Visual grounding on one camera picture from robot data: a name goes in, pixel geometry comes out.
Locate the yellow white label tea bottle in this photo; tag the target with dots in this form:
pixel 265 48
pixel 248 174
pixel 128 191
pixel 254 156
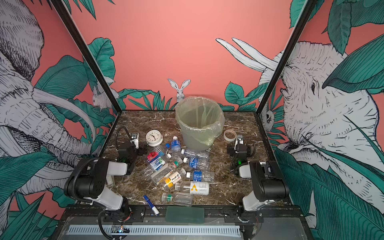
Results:
pixel 173 178

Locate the Pocari Sweat blue label bottle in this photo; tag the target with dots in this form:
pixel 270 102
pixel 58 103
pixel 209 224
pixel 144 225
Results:
pixel 197 164

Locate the green red label clear bottle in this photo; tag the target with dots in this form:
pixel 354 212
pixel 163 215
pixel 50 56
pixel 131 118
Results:
pixel 165 171

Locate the red blue label bottle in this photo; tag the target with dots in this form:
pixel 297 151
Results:
pixel 154 152

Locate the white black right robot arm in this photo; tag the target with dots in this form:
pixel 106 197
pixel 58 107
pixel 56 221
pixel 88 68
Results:
pixel 267 180

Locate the grey mesh waste bin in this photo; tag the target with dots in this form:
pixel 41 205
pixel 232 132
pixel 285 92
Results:
pixel 196 139

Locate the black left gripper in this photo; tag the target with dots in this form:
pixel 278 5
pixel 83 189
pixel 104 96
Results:
pixel 132 150

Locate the white yellow triangle label bottle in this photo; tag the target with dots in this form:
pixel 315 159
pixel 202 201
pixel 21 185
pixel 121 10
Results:
pixel 193 188

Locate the black right frame post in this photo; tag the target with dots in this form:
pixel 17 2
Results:
pixel 299 27

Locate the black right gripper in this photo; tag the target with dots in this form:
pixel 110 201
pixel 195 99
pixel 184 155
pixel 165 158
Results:
pixel 240 149

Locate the blue green white label bottle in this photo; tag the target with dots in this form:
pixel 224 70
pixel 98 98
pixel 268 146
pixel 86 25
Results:
pixel 156 164

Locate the green plastic bin liner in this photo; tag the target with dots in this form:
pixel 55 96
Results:
pixel 199 120

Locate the green rectangular pad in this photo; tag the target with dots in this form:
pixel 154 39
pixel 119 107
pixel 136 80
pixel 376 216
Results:
pixel 187 215

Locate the black frame post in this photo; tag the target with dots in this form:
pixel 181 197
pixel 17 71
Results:
pixel 66 18
pixel 299 27

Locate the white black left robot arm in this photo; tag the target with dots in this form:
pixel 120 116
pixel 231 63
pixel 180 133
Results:
pixel 88 181

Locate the white adhesive tape roll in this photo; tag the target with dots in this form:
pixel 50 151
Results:
pixel 230 135

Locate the white slotted cable duct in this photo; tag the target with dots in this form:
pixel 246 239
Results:
pixel 152 230

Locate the white round alarm clock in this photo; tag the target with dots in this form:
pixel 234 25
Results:
pixel 154 138

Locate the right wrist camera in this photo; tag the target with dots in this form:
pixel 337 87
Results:
pixel 239 140

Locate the black left frame post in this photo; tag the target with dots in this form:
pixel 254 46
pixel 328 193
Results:
pixel 66 18

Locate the blue cap bottle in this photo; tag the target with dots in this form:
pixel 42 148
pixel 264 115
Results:
pixel 176 147

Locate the blue white marker pen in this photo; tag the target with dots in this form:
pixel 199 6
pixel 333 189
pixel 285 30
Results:
pixel 151 205

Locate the small green band clear bottle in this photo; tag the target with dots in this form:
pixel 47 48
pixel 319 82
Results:
pixel 180 199

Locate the blue label mineral water bottle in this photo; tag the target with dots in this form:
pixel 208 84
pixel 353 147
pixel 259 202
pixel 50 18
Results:
pixel 201 176

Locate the clear unlabelled bottle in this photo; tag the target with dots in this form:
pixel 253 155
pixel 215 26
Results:
pixel 201 155

